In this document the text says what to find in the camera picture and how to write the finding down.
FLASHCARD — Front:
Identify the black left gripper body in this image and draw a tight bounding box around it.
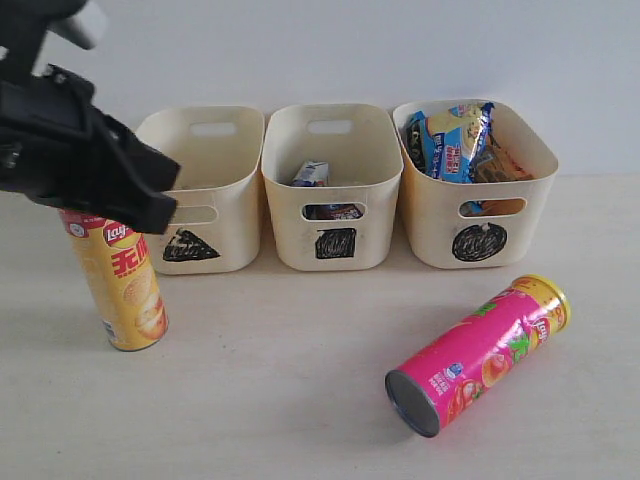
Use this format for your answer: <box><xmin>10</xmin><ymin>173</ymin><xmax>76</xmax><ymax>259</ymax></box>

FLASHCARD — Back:
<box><xmin>0</xmin><ymin>0</ymin><xmax>131</xmax><ymax>211</ymax></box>

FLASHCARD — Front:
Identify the yellow Lay's chip can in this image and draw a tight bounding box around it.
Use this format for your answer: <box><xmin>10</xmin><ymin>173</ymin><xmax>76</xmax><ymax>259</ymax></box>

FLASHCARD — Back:
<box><xmin>58</xmin><ymin>209</ymin><xmax>169</xmax><ymax>351</ymax></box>

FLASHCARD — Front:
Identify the white blue milk carton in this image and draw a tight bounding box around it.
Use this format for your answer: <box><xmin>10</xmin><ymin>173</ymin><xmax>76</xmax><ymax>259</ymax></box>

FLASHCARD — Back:
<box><xmin>292</xmin><ymin>160</ymin><xmax>333</xmax><ymax>220</ymax></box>

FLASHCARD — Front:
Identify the purple juice box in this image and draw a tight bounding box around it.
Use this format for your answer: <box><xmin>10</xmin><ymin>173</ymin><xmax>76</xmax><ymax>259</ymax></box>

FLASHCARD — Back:
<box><xmin>311</xmin><ymin>204</ymin><xmax>363</xmax><ymax>221</ymax></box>

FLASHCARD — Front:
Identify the blue instant noodle packet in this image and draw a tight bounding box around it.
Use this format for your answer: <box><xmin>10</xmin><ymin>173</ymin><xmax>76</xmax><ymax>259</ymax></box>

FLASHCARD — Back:
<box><xmin>404</xmin><ymin>102</ymin><xmax>494</xmax><ymax>184</ymax></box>

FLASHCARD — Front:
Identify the orange instant noodle packet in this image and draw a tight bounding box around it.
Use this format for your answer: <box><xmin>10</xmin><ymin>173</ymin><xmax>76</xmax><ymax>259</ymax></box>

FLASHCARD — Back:
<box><xmin>473</xmin><ymin>140</ymin><xmax>534</xmax><ymax>216</ymax></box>

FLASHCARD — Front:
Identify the pink Lay's chip can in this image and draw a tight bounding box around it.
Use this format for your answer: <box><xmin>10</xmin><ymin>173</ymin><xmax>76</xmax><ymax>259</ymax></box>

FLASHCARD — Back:
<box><xmin>384</xmin><ymin>275</ymin><xmax>571</xmax><ymax>438</ymax></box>

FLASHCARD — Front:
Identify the cream bin triangle mark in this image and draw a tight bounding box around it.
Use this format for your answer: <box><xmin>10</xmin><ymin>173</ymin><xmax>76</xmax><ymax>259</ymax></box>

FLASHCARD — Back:
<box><xmin>137</xmin><ymin>106</ymin><xmax>265</xmax><ymax>275</ymax></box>

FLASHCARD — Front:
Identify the cream bin square mark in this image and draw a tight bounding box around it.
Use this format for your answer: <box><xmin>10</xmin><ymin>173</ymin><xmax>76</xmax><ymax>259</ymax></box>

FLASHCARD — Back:
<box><xmin>261</xmin><ymin>104</ymin><xmax>403</xmax><ymax>271</ymax></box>

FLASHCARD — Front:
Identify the cream bin circle mark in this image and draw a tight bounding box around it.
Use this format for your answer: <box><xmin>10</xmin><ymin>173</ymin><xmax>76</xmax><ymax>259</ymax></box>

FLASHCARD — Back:
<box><xmin>392</xmin><ymin>99</ymin><xmax>559</xmax><ymax>269</ymax></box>

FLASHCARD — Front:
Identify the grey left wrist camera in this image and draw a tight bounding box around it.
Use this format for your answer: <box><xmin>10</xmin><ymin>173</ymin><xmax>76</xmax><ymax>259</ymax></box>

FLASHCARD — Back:
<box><xmin>49</xmin><ymin>1</ymin><xmax>109</xmax><ymax>50</ymax></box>

